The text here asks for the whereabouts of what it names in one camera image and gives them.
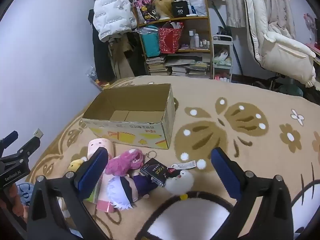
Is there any white puffer jacket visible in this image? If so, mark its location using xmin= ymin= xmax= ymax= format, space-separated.
xmin=93 ymin=0 xmax=138 ymax=43

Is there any black hanging garment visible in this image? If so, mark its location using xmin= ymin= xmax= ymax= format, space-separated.
xmin=92 ymin=25 xmax=116 ymax=80

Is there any beige printed blanket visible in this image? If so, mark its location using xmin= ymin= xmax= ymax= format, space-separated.
xmin=25 ymin=76 xmax=320 ymax=240

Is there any stack of books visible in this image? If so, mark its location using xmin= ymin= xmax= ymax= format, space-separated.
xmin=146 ymin=56 xmax=210 ymax=78

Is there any green round object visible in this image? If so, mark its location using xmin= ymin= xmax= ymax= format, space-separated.
xmin=279 ymin=77 xmax=304 ymax=98

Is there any cream padded coat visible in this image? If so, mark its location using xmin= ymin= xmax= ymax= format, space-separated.
xmin=240 ymin=0 xmax=317 ymax=88

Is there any beige ruffled garment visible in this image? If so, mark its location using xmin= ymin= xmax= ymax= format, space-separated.
xmin=222 ymin=0 xmax=247 ymax=28

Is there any white plastic bag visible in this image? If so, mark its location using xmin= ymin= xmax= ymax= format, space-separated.
xmin=186 ymin=0 xmax=208 ymax=17

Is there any blue patterned cloth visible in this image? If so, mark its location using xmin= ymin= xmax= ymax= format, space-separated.
xmin=15 ymin=182 xmax=35 ymax=205

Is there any person's left hand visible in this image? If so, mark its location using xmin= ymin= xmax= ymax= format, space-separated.
xmin=7 ymin=187 xmax=28 ymax=224

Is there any red gift bag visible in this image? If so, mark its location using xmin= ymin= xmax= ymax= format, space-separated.
xmin=159 ymin=22 xmax=184 ymax=54

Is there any white-haired plush doll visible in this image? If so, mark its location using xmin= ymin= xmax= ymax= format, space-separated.
xmin=107 ymin=171 xmax=155 ymax=210

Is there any small yellow plush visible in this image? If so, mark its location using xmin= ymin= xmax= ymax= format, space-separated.
xmin=68 ymin=156 xmax=88 ymax=173

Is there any white trolley cart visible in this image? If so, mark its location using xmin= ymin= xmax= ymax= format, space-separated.
xmin=212 ymin=35 xmax=233 ymax=82

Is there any pink plush roll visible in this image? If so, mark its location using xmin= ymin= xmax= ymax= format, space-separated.
xmin=84 ymin=138 xmax=119 ymax=213

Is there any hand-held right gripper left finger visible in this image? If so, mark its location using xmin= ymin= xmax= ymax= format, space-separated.
xmin=26 ymin=147 xmax=110 ymax=240

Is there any small black box keychain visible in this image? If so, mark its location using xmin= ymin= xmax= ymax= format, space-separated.
xmin=140 ymin=164 xmax=168 ymax=187

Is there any brown hanging coat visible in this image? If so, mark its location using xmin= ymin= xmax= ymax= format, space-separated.
xmin=110 ymin=34 xmax=145 ymax=80

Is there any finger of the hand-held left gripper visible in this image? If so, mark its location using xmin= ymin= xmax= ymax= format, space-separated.
xmin=10 ymin=137 xmax=41 ymax=165
xmin=0 ymin=131 xmax=19 ymax=153

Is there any wooden shelf unit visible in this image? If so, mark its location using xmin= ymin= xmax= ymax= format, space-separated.
xmin=135 ymin=0 xmax=213 ymax=78

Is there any row of cosmetic bottles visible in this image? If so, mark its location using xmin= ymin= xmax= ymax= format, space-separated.
xmin=189 ymin=30 xmax=210 ymax=49

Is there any teal bag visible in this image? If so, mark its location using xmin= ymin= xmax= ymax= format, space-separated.
xmin=140 ymin=26 xmax=160 ymax=58

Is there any black box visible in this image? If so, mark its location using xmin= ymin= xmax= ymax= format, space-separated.
xmin=171 ymin=1 xmax=189 ymax=18

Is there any white fluffy plush chick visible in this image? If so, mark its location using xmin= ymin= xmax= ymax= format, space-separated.
xmin=165 ymin=160 xmax=197 ymax=201

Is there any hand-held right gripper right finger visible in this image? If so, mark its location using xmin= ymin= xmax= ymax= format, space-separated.
xmin=211 ymin=147 xmax=294 ymax=240

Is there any printed cardboard box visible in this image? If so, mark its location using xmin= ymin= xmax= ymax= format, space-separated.
xmin=82 ymin=83 xmax=176 ymax=150

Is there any pink printed bag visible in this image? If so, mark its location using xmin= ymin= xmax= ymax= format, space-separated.
xmin=134 ymin=0 xmax=155 ymax=23

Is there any crumpled clear plastic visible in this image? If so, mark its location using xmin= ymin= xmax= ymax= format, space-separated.
xmin=85 ymin=66 xmax=99 ymax=83

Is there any pink fluffy plush keychain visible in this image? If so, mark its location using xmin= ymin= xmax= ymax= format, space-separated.
xmin=105 ymin=149 xmax=145 ymax=176

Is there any blond wig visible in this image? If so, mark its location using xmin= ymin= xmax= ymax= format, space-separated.
xmin=152 ymin=0 xmax=175 ymax=20

